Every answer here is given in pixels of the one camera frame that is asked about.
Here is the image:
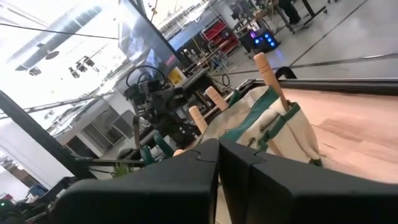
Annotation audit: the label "person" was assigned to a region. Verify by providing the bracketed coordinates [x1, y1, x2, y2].
[277, 0, 303, 26]

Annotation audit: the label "monitor with blue screen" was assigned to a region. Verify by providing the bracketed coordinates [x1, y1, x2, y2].
[117, 0, 183, 80]

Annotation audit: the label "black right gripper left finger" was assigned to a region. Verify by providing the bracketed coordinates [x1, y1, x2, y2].
[52, 138, 220, 224]

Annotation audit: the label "black rolling stand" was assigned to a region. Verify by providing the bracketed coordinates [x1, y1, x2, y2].
[273, 0, 328, 34]

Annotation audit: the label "wooden-handled black rake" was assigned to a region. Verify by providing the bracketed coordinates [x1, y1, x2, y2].
[252, 52, 290, 112]

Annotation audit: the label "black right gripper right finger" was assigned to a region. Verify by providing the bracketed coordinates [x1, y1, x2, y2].
[218, 139, 398, 224]

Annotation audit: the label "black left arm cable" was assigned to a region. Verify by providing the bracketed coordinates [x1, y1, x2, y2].
[125, 65, 167, 90]

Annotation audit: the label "cream green garden tote bag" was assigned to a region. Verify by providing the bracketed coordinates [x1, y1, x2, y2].
[198, 85, 323, 167]

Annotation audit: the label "small potted green plant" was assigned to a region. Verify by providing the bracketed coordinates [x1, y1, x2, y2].
[111, 162, 135, 179]

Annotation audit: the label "yellow box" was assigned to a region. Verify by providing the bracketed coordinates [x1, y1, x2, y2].
[167, 66, 188, 86]

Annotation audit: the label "black computer blue lights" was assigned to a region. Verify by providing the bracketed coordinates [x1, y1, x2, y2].
[245, 27, 279, 54]

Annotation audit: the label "red storage rack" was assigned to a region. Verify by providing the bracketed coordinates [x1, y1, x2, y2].
[201, 20, 241, 55]

